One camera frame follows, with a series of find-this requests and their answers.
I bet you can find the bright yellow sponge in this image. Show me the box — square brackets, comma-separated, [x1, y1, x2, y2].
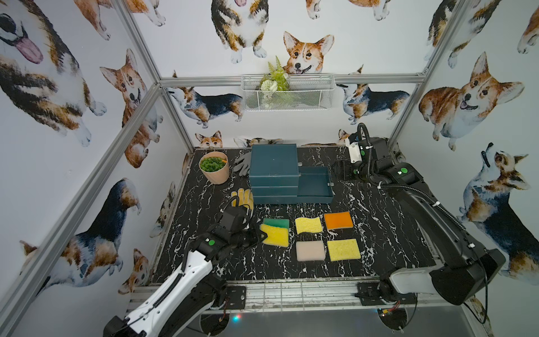
[260, 224, 289, 247]

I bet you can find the teal bottom drawer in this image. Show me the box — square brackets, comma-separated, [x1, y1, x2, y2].
[298, 171, 334, 204]

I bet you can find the green beige sponge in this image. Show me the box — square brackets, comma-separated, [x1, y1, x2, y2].
[263, 218, 290, 229]

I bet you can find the orange sponge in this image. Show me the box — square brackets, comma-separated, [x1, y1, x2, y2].
[324, 211, 354, 231]

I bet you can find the yellow green sponge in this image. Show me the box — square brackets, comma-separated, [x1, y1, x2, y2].
[295, 217, 323, 234]

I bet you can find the pale pink sponge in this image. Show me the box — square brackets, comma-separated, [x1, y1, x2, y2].
[296, 241, 326, 262]

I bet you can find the teal drawer cabinet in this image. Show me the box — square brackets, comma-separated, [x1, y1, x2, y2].
[249, 144, 300, 204]

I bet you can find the plain yellow rectangular sponge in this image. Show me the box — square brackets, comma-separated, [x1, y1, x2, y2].
[327, 239, 361, 262]

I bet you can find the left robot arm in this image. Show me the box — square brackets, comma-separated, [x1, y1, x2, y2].
[103, 196, 267, 336]

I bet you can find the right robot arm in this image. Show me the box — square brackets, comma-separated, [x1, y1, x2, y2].
[348, 123, 505, 306]

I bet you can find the yellow work glove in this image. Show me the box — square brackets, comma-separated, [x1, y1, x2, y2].
[230, 188, 254, 211]

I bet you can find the grey work glove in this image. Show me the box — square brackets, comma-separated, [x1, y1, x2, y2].
[233, 152, 252, 176]

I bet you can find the pink pot with green plant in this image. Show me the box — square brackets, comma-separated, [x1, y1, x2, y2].
[199, 152, 230, 185]

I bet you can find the artificial fern with flower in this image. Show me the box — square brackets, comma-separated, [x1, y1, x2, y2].
[259, 56, 290, 103]

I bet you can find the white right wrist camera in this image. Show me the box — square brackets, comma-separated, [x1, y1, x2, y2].
[345, 138, 362, 164]

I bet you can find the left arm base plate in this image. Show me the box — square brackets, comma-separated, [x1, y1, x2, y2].
[187, 285, 247, 313]

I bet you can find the aluminium front rail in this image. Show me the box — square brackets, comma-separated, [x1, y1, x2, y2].
[124, 277, 464, 317]

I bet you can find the white wire wall basket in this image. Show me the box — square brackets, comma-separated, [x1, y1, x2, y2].
[241, 74, 336, 112]

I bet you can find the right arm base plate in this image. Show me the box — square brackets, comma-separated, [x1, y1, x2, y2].
[355, 281, 417, 306]

